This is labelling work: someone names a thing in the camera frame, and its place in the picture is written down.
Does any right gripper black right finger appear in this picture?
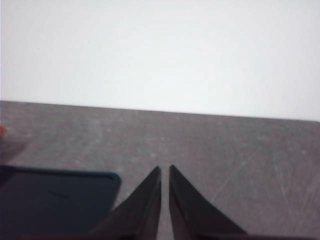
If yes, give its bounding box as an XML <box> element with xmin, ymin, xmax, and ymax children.
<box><xmin>169</xmin><ymin>164</ymin><xmax>254</xmax><ymax>240</ymax></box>

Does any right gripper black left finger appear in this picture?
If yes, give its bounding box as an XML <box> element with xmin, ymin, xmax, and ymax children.
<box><xmin>84</xmin><ymin>165</ymin><xmax>162</xmax><ymax>240</ymax></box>

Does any dark rectangular tray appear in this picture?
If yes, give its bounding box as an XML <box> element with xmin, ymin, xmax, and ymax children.
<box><xmin>0</xmin><ymin>164</ymin><xmax>121</xmax><ymax>240</ymax></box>

